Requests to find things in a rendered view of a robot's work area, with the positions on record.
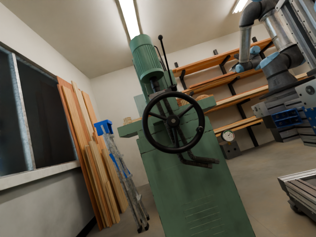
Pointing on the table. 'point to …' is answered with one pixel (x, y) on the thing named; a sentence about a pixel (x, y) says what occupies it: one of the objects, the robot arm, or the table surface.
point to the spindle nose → (154, 84)
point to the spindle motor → (146, 58)
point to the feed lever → (167, 65)
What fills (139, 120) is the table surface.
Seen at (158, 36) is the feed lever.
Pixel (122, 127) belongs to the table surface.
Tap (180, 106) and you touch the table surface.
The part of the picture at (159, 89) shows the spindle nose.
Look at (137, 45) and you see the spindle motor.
